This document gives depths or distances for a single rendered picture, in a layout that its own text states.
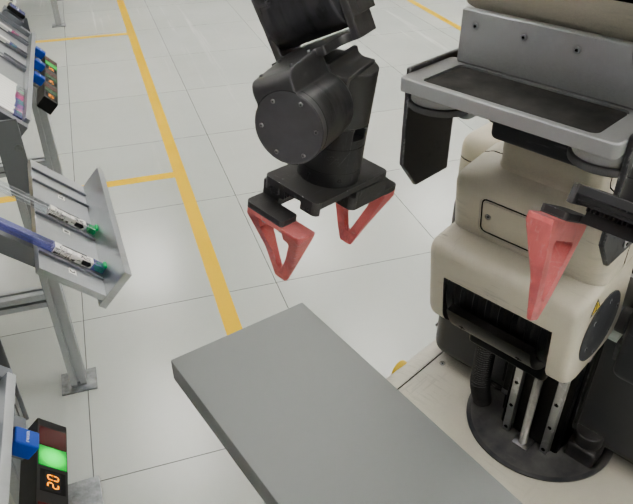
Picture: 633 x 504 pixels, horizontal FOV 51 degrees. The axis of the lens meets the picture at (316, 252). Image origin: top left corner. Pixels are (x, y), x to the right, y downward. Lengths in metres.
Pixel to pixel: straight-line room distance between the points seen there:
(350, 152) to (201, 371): 0.52
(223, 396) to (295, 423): 0.11
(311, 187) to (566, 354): 0.44
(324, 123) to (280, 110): 0.03
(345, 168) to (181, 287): 1.62
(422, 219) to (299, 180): 1.92
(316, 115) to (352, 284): 1.68
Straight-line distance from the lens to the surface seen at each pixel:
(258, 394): 0.96
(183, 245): 2.36
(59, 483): 0.85
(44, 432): 0.89
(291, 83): 0.48
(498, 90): 0.74
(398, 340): 1.94
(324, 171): 0.58
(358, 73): 0.55
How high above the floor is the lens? 1.29
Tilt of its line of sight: 35 degrees down
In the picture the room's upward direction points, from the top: straight up
